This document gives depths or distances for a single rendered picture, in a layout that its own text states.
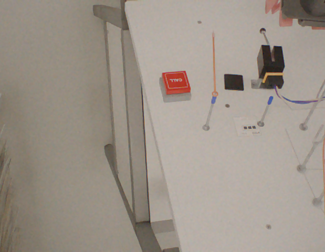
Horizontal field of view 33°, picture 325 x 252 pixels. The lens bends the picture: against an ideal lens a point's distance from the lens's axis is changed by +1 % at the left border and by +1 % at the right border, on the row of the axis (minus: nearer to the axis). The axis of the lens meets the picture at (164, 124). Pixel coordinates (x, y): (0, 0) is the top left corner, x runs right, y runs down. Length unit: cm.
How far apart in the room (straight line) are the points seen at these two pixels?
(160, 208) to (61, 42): 91
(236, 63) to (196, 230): 41
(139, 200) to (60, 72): 85
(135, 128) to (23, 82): 86
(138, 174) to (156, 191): 7
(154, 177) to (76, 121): 82
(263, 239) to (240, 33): 50
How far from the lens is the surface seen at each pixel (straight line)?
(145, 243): 138
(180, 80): 108
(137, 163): 143
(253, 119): 109
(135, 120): 140
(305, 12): 87
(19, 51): 216
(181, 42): 120
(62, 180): 227
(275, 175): 103
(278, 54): 110
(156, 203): 148
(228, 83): 113
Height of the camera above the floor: 214
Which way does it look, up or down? 72 degrees down
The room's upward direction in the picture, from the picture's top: 138 degrees clockwise
